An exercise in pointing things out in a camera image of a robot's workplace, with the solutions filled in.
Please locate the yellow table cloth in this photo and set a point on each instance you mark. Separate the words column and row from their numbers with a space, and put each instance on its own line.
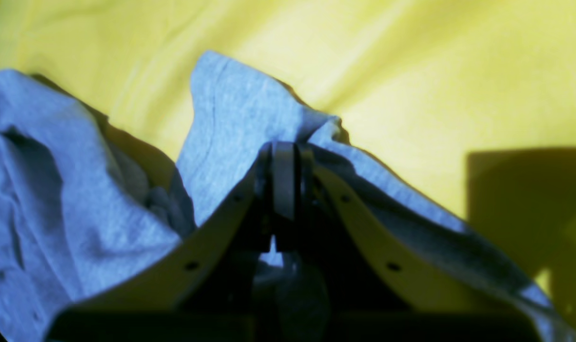
column 472, row 102

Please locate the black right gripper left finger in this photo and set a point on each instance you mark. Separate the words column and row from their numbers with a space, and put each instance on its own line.
column 202, row 291

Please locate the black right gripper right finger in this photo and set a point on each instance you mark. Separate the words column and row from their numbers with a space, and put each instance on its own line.
column 377, row 289

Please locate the grey t-shirt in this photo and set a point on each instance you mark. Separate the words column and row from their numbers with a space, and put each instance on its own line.
column 78, row 216

